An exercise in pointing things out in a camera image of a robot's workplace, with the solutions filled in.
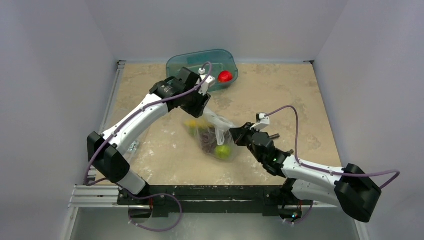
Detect yellow fake banana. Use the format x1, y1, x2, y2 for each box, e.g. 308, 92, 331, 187
184, 119, 210, 129

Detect green fake pear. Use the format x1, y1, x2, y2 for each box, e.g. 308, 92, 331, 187
214, 144, 232, 160

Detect clear plastic bag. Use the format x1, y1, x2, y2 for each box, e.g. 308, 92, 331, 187
182, 107, 238, 162

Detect dark red fake grapes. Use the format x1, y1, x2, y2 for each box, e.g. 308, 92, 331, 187
198, 128, 218, 155

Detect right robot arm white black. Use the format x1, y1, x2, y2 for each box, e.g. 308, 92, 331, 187
229, 122, 382, 223

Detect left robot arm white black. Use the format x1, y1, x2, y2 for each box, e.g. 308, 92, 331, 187
87, 67, 216, 205

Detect red fake apple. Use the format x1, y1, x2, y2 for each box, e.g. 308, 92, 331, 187
217, 70, 233, 83

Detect dark metal clamp tool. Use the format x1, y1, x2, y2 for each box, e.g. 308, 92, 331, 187
269, 133, 280, 140

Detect teal plastic bin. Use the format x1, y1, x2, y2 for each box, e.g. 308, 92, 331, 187
165, 48, 239, 97

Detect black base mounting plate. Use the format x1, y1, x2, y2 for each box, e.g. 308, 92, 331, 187
117, 185, 312, 219

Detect clear plastic screw box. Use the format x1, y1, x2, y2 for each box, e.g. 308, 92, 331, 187
125, 139, 140, 164

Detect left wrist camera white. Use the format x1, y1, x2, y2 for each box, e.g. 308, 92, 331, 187
197, 67, 212, 96

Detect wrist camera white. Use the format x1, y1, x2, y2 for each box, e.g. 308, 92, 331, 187
197, 67, 212, 96
250, 112, 270, 131

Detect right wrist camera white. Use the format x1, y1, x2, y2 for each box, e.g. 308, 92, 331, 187
250, 112, 270, 131

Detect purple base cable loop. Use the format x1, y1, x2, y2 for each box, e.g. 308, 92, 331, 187
127, 192, 184, 233

